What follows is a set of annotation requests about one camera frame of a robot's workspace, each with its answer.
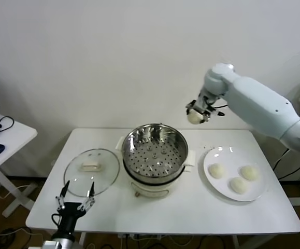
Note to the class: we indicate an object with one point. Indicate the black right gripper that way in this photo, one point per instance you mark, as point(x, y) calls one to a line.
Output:
point(205, 103)

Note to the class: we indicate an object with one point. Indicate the glass pot lid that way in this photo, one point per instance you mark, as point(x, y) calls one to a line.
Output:
point(107, 166)

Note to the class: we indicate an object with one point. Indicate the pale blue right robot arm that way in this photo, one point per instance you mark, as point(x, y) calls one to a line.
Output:
point(256, 103)

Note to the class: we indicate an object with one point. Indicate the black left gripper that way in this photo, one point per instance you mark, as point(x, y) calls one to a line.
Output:
point(70, 209)

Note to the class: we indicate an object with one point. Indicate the white round plate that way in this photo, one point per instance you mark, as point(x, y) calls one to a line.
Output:
point(217, 187)

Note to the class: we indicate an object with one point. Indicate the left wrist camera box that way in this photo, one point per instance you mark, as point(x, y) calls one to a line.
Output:
point(51, 244)

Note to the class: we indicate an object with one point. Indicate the stainless steel steamer basket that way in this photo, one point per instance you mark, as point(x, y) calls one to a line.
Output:
point(152, 166)

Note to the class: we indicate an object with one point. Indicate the white computer desk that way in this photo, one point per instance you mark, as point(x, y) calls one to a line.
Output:
point(17, 137)

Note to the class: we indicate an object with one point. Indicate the steel steamer pot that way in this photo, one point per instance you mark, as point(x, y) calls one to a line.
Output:
point(152, 191)

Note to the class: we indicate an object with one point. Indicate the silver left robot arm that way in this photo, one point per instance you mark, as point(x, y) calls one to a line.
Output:
point(64, 241)

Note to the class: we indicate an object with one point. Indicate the white steamed baozi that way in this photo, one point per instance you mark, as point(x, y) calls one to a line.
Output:
point(195, 118)
point(239, 185)
point(217, 171)
point(248, 173)

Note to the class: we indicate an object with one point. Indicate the white table leg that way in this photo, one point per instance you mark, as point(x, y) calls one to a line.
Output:
point(83, 238)
point(237, 242)

